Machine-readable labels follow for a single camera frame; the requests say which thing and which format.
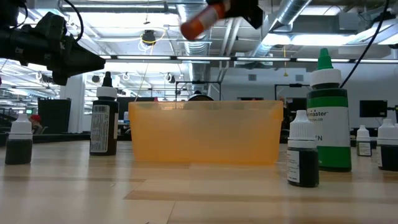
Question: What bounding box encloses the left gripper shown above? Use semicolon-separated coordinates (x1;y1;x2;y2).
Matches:
21;26;106;86

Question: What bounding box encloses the orange food coloring bottle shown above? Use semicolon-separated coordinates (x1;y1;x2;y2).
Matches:
179;1;231;42

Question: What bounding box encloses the black food coloring bottle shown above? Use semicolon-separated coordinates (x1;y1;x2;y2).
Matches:
89;71;120;157

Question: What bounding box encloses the small white-capped dropper bottle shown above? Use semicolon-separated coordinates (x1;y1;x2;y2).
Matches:
4;113;34;166
376;118;398;172
286;110;320;188
356;124;373;157

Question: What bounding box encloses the large green food coloring bottle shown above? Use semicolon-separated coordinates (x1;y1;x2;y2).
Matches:
306;47;353;173

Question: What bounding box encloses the black cabinet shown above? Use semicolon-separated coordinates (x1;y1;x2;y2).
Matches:
37;98;72;134

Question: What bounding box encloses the person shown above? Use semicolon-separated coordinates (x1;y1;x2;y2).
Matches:
29;114;44;134

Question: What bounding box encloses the yellow hanging pendant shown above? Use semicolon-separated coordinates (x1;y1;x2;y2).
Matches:
282;45;289;78

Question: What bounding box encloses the orange translucent plastic bin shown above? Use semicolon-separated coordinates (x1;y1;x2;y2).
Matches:
128;100;284;166

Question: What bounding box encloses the black monitor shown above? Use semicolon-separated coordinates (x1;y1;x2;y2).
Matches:
359;100;388;118

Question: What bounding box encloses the silver spiral ceiling duct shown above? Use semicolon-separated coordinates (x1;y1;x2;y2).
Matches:
248;0;313;58

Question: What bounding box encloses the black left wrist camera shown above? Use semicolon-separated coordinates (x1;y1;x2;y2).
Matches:
32;11;68;38

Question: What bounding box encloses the silver ribbed ceiling duct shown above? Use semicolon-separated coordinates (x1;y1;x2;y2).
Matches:
177;2;215;83

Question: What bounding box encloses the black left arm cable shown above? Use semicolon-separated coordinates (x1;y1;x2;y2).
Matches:
63;0;85;42

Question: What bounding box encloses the black aluminium table frame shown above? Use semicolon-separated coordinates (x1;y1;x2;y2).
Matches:
0;132;398;149

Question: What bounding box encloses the black ceiling device yellow cable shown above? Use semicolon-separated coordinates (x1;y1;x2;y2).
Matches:
141;29;157;44

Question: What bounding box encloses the black metal frame stand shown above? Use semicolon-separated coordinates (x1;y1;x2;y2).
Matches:
274;83;311;102
175;80;222;101

